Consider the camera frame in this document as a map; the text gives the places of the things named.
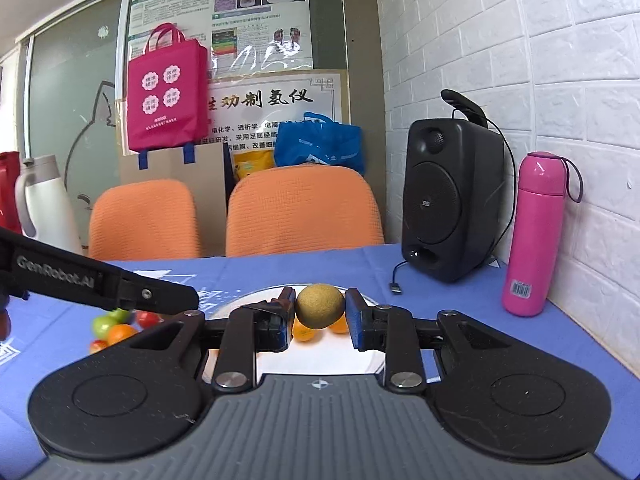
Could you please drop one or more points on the large green apple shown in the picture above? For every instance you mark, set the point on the large green apple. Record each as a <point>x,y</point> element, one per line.
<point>101,325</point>

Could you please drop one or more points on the tangerine on plate right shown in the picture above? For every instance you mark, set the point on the tangerine on plate right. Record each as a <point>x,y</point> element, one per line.
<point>340,326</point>

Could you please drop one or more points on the large orange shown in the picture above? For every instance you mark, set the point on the large orange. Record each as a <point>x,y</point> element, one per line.
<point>120,332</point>

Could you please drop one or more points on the tangerine on plate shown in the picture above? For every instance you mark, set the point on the tangerine on plate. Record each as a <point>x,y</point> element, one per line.
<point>340,326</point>
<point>302,333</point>

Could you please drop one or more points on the magenta tote bag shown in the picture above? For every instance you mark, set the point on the magenta tote bag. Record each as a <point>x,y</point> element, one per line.
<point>167,92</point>

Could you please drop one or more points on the tangerine on plate left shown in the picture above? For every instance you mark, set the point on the tangerine on plate left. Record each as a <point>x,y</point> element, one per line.
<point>302,333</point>

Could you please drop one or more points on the black speaker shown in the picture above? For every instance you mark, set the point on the black speaker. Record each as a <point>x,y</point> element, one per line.
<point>453,191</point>

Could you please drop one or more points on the small green apple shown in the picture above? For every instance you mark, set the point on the small green apple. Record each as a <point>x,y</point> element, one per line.
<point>121,316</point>

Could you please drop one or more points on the right orange chair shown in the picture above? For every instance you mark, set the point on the right orange chair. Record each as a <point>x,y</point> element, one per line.
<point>305,208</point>

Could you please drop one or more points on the blue plastic bag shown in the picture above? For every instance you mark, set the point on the blue plastic bag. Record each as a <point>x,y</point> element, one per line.
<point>320,140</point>

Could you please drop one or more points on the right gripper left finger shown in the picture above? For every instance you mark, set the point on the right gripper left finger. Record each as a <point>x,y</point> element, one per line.
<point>147,391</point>

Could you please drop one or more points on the red thermos jug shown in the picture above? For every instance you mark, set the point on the red thermos jug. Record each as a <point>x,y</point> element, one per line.
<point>10,168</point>

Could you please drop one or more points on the green wall poster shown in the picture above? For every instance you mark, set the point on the green wall poster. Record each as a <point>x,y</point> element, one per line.
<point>244,37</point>

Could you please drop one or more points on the orange chair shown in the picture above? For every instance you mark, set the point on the orange chair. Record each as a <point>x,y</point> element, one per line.
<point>150,220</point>
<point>305,208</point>

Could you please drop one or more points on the yellow snack bag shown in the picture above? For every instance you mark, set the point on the yellow snack bag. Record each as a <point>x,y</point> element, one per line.
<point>249,162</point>

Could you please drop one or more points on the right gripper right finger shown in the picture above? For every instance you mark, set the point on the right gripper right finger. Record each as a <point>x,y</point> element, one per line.
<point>489,390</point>

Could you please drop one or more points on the left orange chair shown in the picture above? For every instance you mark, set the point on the left orange chair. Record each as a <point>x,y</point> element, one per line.
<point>150,220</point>

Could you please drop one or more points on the white thermos jug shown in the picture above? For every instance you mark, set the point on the white thermos jug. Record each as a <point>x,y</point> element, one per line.
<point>43,206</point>

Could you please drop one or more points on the pink thermos bottle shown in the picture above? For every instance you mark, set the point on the pink thermos bottle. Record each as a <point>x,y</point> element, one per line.
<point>545,182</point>

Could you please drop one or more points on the small red apple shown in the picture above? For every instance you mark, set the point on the small red apple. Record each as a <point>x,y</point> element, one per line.
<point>147,320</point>

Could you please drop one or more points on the white poster board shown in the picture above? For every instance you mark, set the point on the white poster board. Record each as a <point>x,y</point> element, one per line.
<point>246,113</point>

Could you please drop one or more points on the white oval plate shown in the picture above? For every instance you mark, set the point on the white oval plate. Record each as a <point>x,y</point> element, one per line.
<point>326,354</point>

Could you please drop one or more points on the red yellow apple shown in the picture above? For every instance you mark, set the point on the red yellow apple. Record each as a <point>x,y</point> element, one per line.
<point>97,346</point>

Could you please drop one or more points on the brown kiwi fruit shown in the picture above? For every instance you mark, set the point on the brown kiwi fruit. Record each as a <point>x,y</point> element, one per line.
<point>319,305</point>

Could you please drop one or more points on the blue patterned tablecloth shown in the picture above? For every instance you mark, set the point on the blue patterned tablecloth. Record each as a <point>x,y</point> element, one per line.
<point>47,334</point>

